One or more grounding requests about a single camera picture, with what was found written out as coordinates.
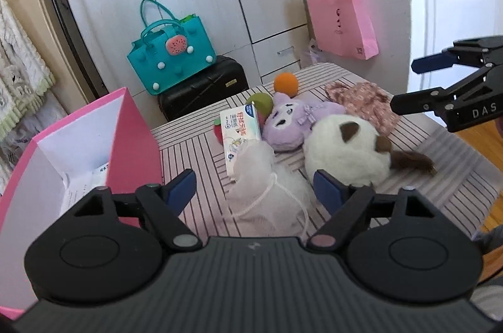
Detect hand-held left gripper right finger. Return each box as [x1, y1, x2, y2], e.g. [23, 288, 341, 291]
[307, 169, 438, 252]

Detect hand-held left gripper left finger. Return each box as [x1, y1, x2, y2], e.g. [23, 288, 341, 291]
[73, 169, 199, 252]

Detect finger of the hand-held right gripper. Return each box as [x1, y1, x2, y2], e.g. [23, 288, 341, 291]
[411, 35, 503, 74]
[390, 65, 499, 115]

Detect white cat plush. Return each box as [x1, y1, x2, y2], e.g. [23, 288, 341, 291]
[302, 114, 437, 188]

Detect pink floral cloth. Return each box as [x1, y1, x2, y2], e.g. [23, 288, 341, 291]
[324, 82, 401, 135]

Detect pink storage box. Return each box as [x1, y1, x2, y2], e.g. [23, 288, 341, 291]
[0, 87, 163, 322]

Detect white mesh drawstring pouch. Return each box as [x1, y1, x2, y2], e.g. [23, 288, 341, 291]
[228, 140, 317, 235]

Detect purple plush toy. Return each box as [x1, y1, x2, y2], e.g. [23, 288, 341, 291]
[262, 91, 346, 152]

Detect white tissue packet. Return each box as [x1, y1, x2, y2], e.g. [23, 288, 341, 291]
[220, 103, 263, 182]

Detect orange plush ball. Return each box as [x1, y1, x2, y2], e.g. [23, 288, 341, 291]
[274, 73, 300, 95]

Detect striped tablecloth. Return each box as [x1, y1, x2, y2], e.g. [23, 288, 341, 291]
[151, 62, 494, 239]

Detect red strawberry plush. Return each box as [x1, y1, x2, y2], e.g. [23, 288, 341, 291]
[212, 121, 227, 144]

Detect pink paper gift bag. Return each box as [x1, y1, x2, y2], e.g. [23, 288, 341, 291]
[306, 0, 379, 61]

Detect black suitcase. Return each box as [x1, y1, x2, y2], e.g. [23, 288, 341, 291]
[158, 56, 249, 122]

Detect white paper sheets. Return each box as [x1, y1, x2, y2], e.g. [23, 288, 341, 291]
[61, 161, 111, 216]

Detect green plush ball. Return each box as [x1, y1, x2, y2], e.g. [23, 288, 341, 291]
[246, 92, 274, 118]

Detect white plastic bag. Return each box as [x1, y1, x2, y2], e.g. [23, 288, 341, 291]
[307, 38, 328, 67]

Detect teal felt tote bag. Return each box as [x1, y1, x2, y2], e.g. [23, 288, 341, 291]
[126, 0, 217, 95]

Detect black clothes rack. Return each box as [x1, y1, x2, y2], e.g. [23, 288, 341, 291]
[35, 0, 105, 102]

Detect white green knit cardigan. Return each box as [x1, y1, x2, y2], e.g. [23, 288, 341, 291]
[0, 0, 56, 140]

